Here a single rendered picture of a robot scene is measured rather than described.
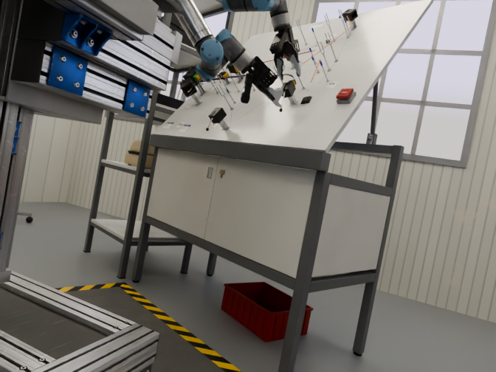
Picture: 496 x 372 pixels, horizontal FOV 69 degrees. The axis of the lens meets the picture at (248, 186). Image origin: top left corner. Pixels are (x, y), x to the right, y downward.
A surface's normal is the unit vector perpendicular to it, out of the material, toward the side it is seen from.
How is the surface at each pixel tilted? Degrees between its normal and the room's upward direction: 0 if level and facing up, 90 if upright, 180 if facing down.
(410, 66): 90
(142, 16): 90
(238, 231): 90
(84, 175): 90
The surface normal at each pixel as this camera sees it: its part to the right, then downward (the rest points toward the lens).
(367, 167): -0.39, -0.04
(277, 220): -0.70, -0.11
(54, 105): 0.90, 0.18
